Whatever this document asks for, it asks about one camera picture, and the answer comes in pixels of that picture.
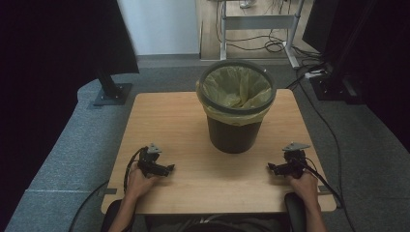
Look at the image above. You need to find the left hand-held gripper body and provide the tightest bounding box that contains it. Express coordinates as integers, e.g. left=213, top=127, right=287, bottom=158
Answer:
left=137, top=143, right=168, bottom=178

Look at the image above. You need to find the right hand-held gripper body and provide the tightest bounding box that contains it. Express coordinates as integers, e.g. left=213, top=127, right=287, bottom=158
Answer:
left=282, top=142, right=312, bottom=179

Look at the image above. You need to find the black trash bin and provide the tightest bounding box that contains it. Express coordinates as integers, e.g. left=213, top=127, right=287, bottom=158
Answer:
left=196, top=59, right=278, bottom=155

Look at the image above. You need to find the grey bin ring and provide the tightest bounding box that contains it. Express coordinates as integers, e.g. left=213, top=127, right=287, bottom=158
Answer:
left=198, top=59, right=278, bottom=116

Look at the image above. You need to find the yellow garbage bag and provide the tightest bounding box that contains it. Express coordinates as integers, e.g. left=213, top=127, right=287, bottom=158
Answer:
left=195, top=66, right=275, bottom=127

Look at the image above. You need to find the person's left hand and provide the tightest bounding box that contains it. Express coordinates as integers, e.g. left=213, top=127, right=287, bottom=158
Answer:
left=126, top=162, right=162, bottom=198

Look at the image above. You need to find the person's right hand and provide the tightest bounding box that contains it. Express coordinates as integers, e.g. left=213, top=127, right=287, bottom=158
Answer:
left=288, top=170, right=320, bottom=207

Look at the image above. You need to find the black chair armrest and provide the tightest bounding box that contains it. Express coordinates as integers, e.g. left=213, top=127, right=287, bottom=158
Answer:
left=284, top=191, right=308, bottom=232
left=101, top=198, right=137, bottom=232

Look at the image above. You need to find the person's lap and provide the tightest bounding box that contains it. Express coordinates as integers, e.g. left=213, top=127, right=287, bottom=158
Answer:
left=144, top=214, right=288, bottom=232

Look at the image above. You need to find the black stand base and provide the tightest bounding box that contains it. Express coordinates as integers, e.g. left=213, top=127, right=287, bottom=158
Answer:
left=309, top=74, right=367, bottom=105

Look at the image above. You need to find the white power strip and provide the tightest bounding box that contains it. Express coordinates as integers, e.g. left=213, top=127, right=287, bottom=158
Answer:
left=304, top=70, right=327, bottom=80

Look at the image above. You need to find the black monitor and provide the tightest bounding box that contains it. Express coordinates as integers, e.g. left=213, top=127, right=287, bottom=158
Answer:
left=302, top=0, right=343, bottom=55

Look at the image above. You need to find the black curtain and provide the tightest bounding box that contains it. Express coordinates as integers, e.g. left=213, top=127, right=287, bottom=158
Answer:
left=0, top=0, right=140, bottom=226

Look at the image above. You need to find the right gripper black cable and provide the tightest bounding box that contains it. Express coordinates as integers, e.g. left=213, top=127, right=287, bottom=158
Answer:
left=298, top=157, right=344, bottom=209

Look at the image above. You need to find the black floor cable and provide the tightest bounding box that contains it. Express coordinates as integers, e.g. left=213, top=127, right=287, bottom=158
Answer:
left=67, top=180, right=110, bottom=232
left=285, top=72, right=356, bottom=232

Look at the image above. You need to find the black stand with base plate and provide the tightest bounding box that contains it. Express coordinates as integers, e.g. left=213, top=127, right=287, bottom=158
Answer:
left=92, top=68, right=133, bottom=107

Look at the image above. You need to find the bundle of black cables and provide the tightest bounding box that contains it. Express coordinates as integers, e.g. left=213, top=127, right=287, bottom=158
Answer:
left=215, top=0, right=323, bottom=60

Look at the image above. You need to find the white desk frame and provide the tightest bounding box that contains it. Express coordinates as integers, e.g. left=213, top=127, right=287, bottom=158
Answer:
left=220, top=0, right=306, bottom=71

